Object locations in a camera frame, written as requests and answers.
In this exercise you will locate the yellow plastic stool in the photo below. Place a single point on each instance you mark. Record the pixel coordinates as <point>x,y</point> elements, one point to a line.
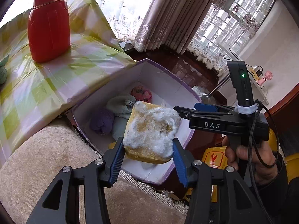
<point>215,154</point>

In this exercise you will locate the green checked plastic tablecloth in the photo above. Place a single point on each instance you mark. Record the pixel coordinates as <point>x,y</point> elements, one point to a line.
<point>58,79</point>

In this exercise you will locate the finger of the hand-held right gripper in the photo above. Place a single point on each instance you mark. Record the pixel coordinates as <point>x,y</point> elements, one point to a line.
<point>184,112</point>
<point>205,106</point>

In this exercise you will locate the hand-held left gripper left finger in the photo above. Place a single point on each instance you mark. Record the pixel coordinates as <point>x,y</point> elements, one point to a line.
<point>118,161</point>

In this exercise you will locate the metal pole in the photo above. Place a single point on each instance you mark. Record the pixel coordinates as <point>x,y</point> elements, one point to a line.
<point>219,85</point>

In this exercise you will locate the small yellow box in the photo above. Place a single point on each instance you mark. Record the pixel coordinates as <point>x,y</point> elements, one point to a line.
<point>254,73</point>

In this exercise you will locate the white cardboard box purple rim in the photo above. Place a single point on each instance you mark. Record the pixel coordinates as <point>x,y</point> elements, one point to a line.
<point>154,79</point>

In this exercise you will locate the red thermos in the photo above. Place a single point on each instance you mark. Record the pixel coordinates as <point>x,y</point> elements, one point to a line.
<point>49,28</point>

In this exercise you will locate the person's right hand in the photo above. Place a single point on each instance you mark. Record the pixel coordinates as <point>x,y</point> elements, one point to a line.
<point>259,158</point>

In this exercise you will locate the floral lace curtain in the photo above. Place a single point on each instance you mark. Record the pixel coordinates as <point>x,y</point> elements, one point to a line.
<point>210,51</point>

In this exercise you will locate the beige velvet cushion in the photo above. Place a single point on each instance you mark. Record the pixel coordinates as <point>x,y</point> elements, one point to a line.
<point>46,149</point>

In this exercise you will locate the pink floral sock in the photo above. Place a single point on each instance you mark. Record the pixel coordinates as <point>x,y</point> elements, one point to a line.
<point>142,93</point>

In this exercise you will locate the pink handheld fan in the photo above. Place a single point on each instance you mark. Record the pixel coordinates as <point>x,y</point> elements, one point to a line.
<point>267,76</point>

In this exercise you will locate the purple knitted sock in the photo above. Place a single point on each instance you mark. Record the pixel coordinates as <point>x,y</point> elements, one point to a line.
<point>101,121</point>

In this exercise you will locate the yellow sponge with white fluff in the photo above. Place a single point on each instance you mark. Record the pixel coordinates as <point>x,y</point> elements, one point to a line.
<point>149,130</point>

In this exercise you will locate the beige curtain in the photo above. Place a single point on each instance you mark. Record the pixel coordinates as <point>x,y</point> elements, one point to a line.
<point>177,11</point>

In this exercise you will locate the white embroidered sheer curtain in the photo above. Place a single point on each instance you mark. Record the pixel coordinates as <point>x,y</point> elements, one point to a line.
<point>123,21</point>

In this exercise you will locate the white side table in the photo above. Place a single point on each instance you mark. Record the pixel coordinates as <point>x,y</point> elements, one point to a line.
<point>259,93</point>

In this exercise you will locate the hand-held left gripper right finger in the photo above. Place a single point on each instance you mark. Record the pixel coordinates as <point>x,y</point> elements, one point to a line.
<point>179,163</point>

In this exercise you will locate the teal knitted sock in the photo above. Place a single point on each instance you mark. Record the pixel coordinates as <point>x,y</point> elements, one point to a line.
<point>3,72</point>

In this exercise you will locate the pale white sock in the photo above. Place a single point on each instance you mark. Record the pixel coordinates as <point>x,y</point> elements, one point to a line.
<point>119,103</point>

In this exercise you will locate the clear plastic bag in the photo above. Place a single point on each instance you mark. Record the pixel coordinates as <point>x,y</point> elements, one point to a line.
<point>201,91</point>

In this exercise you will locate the person's right forearm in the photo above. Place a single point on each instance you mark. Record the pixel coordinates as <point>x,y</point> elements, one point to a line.
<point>278,203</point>

